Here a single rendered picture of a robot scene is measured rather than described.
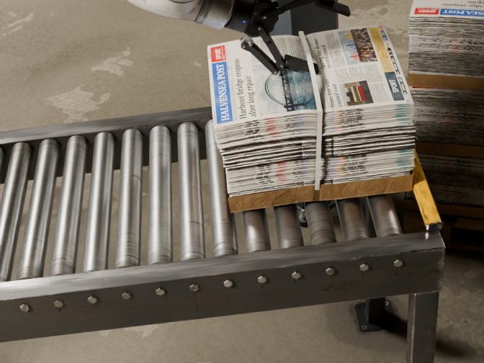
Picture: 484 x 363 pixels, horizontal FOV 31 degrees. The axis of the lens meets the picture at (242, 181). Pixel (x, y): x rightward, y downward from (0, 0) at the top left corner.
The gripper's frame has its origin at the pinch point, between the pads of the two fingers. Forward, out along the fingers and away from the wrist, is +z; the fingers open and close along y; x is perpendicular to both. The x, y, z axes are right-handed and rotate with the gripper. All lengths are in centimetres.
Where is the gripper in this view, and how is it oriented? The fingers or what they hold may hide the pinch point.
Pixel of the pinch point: (328, 39)
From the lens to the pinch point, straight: 169.2
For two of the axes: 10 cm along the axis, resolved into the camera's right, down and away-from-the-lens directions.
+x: 0.7, 6.4, -7.6
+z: 9.2, 2.5, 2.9
